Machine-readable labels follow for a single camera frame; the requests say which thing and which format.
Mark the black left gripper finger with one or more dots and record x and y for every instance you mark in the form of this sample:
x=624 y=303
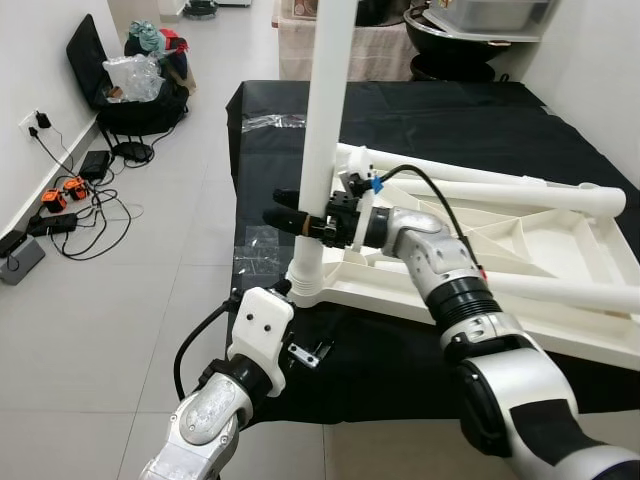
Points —
x=281 y=288

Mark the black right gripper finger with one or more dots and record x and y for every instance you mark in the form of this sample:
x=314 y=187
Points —
x=284 y=222
x=288 y=197

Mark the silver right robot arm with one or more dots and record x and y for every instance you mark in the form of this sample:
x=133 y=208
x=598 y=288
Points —
x=520 y=400

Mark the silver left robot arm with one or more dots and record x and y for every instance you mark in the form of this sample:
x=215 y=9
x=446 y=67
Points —
x=205 y=430

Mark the brown rubber band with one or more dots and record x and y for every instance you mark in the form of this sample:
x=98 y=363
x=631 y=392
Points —
x=305 y=225

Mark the clear tape patch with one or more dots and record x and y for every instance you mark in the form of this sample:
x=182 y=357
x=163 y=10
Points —
x=262 y=258

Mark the clear tape strip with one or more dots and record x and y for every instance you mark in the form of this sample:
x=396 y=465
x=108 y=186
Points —
x=272 y=121

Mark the black tablecloth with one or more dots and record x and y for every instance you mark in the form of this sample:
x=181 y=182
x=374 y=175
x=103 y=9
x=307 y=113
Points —
x=400 y=370

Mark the round black floor device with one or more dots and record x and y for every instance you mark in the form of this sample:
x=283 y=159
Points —
x=133 y=152

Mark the beige cloth-covered bench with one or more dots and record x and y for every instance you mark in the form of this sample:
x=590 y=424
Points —
x=385 y=55

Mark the red cloth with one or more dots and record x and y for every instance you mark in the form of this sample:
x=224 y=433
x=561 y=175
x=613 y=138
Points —
x=174 y=40

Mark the black power adapter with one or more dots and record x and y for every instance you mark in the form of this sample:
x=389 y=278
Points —
x=95 y=165

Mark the large black bowl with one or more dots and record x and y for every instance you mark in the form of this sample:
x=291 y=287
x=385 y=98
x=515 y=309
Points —
x=460 y=55

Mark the orange black power plug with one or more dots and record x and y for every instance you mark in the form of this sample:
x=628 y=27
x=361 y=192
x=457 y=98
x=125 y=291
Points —
x=75 y=187
x=52 y=199

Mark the teal cloth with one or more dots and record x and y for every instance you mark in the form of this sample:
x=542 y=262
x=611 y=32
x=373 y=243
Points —
x=146 y=38

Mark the white plastic table top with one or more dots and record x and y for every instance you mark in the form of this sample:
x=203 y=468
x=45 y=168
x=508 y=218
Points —
x=560 y=250

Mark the black power strip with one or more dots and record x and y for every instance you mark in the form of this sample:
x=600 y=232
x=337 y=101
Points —
x=53 y=224

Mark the black floor chair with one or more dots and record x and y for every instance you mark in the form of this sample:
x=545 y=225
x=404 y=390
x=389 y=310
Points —
x=82 y=60

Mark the clear plastic storage bin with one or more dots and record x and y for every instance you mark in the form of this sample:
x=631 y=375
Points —
x=490 y=15

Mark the grey box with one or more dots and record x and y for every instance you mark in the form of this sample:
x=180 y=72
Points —
x=20 y=262

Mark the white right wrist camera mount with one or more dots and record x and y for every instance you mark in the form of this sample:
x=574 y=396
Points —
x=375 y=207

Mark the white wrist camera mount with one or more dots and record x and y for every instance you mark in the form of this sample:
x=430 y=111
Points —
x=260 y=335
x=375 y=207

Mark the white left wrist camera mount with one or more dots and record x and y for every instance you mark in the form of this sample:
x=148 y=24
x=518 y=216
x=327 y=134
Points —
x=260 y=335

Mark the wall socket with plug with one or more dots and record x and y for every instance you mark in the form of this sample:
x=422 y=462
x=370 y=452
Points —
x=40 y=122

